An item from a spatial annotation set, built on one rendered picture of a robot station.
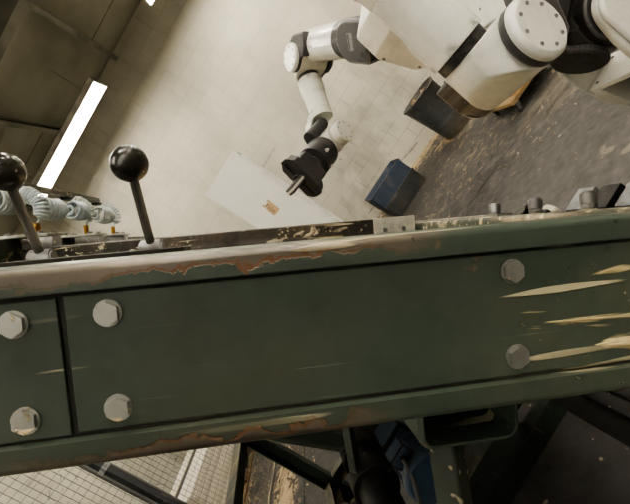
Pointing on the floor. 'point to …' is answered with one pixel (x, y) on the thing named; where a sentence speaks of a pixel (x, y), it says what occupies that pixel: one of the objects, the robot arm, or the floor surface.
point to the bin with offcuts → (434, 111)
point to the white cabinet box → (263, 196)
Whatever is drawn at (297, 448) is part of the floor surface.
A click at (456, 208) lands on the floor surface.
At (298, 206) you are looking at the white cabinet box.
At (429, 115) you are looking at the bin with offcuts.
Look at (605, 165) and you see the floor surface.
